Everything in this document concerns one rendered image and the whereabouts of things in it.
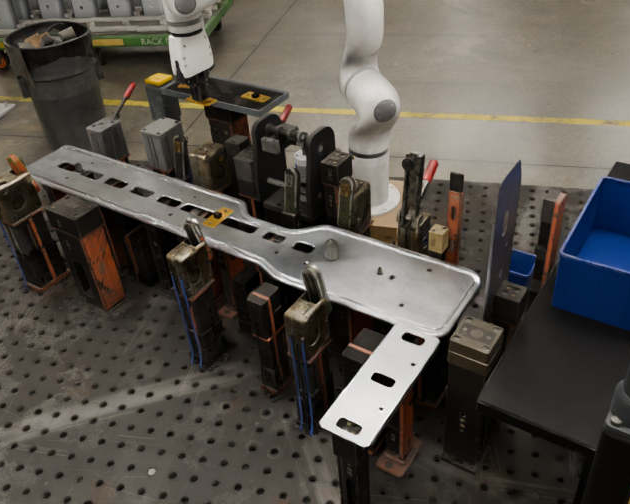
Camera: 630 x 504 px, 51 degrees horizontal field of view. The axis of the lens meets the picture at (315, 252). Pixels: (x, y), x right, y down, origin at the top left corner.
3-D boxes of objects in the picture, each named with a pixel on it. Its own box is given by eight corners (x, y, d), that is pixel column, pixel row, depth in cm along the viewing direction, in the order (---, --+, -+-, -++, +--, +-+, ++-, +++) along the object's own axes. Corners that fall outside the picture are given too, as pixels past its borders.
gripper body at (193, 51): (190, 17, 162) (200, 62, 169) (159, 30, 156) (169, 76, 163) (212, 21, 158) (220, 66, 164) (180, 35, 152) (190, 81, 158)
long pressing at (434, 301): (8, 178, 195) (6, 174, 194) (68, 145, 209) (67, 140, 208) (442, 344, 129) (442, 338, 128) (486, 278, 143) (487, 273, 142)
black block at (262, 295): (251, 392, 161) (233, 302, 143) (277, 364, 167) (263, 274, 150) (278, 406, 157) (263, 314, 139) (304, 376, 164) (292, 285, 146)
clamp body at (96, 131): (109, 225, 223) (78, 128, 202) (133, 208, 230) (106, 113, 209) (129, 233, 219) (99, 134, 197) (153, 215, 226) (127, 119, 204)
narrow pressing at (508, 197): (480, 333, 128) (496, 183, 108) (502, 299, 136) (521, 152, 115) (483, 334, 128) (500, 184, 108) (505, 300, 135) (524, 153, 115)
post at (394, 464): (374, 466, 141) (370, 373, 124) (398, 429, 148) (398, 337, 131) (400, 479, 138) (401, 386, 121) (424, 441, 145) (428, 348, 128)
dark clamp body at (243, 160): (241, 271, 198) (220, 159, 175) (267, 247, 207) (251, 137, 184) (269, 282, 193) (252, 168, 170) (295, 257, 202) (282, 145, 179)
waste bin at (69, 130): (24, 162, 415) (-20, 48, 371) (69, 123, 456) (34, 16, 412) (95, 166, 403) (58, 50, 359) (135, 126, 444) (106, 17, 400)
